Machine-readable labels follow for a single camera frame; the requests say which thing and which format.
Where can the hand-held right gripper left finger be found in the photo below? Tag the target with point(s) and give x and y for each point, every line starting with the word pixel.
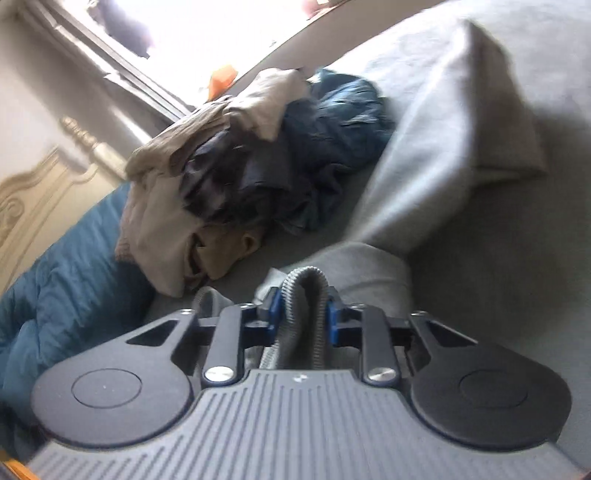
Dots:
pixel 275 310

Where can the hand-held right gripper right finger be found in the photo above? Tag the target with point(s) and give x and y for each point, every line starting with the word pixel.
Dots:
pixel 331 323

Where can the grey sweatshirt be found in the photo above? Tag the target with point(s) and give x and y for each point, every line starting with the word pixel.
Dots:
pixel 438 138

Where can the dark plaid shirt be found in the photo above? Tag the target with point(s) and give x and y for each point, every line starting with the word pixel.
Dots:
pixel 207 184

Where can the pale grey garment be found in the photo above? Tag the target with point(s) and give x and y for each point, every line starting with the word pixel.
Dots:
pixel 152 230

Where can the beige garment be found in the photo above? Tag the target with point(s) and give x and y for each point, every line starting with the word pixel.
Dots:
pixel 184 134

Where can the dark blue garment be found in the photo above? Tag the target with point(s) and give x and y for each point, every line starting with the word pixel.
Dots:
pixel 332 120

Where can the teal duvet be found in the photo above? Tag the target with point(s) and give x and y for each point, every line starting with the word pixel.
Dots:
pixel 69 300

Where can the orange object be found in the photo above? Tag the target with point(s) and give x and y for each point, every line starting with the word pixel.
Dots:
pixel 221 78

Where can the cream carved headboard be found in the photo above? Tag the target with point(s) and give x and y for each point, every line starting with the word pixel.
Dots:
pixel 37 194

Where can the window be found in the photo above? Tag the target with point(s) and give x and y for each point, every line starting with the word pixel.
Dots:
pixel 184 37

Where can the dark hanging cloth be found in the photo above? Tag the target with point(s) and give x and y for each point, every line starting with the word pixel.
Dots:
pixel 124 23

